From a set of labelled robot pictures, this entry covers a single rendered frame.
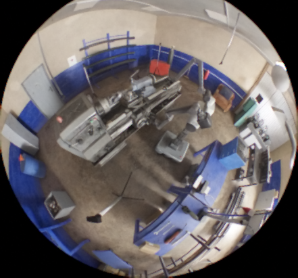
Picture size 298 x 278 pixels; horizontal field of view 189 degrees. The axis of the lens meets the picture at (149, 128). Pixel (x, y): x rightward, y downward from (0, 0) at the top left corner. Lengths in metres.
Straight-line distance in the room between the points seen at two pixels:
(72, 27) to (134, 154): 4.65
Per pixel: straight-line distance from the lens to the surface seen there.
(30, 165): 3.43
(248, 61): 4.97
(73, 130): 1.13
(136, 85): 1.62
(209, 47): 4.94
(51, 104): 4.50
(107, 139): 1.41
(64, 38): 4.13
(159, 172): 2.05
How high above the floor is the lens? 2.01
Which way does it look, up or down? 59 degrees down
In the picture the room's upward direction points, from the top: 9 degrees clockwise
